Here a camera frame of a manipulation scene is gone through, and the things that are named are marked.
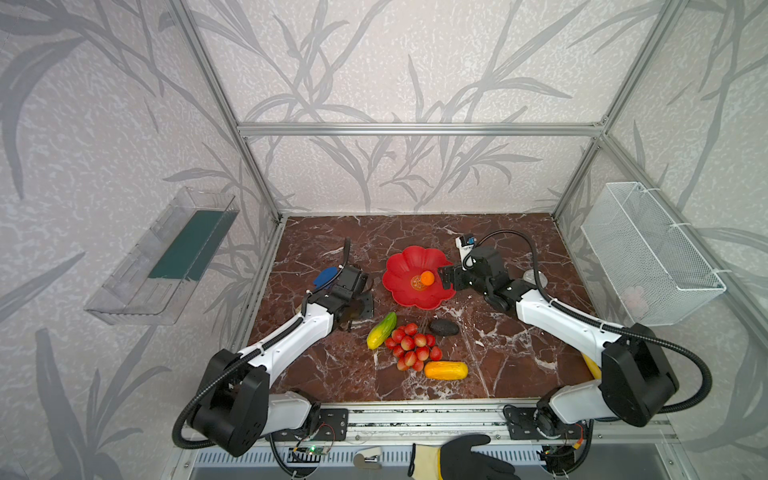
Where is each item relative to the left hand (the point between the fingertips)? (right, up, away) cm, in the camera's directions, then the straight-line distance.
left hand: (372, 296), depth 87 cm
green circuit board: (-12, -34, -17) cm, 39 cm away
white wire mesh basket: (+63, +10, -24) cm, 69 cm away
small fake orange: (+17, +4, +11) cm, 21 cm away
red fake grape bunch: (+11, -13, -7) cm, 19 cm away
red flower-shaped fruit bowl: (+12, +9, +17) cm, 23 cm away
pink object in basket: (+67, +1, -14) cm, 68 cm away
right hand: (+24, +12, 0) cm, 26 cm away
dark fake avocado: (+21, -9, -1) cm, 23 cm away
